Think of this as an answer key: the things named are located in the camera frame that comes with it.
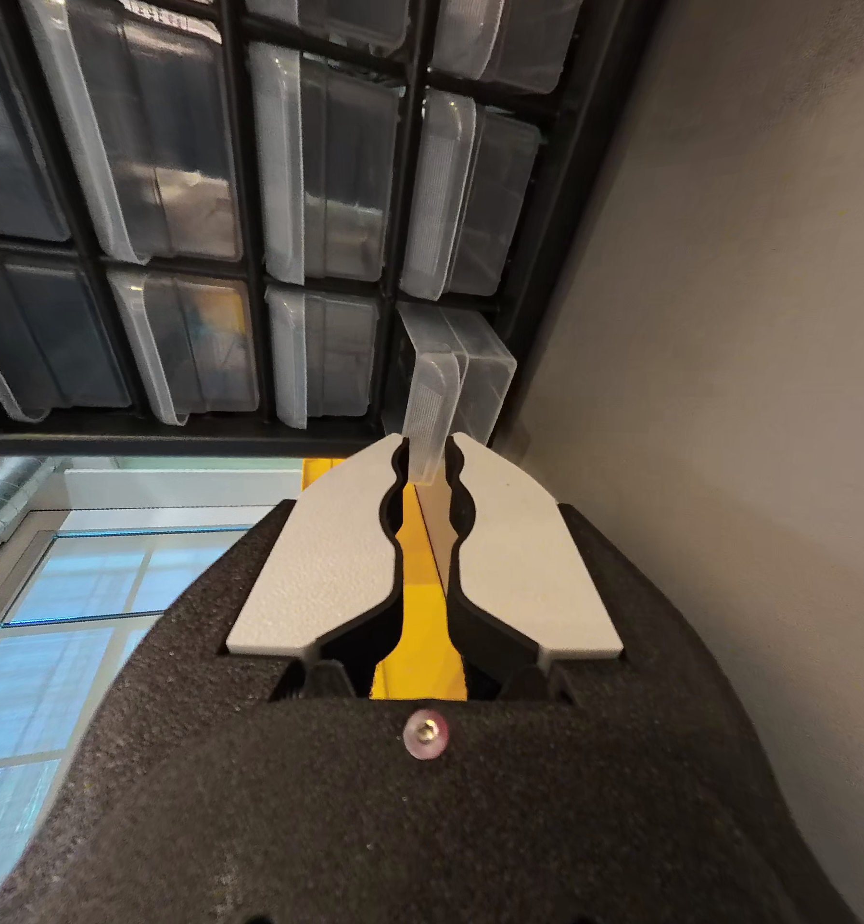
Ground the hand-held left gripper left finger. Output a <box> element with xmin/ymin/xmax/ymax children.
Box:
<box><xmin>226</xmin><ymin>434</ymin><xmax>408</xmax><ymax>661</ymax></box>

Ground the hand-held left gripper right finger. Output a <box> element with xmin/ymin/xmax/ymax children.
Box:
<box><xmin>444</xmin><ymin>431</ymin><xmax>625</xmax><ymax>662</ymax></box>

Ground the yellow plastic bin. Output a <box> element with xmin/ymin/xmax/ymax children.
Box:
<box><xmin>300</xmin><ymin>458</ymin><xmax>470</xmax><ymax>701</ymax></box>

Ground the clear plastic drawer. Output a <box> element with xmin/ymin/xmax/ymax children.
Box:
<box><xmin>398</xmin><ymin>299</ymin><xmax>521</xmax><ymax>488</ymax></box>

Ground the black drawer cabinet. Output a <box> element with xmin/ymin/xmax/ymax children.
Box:
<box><xmin>0</xmin><ymin>0</ymin><xmax>652</xmax><ymax>460</ymax></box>

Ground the glass partition wall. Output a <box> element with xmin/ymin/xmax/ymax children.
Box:
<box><xmin>0</xmin><ymin>455</ymin><xmax>306</xmax><ymax>903</ymax></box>

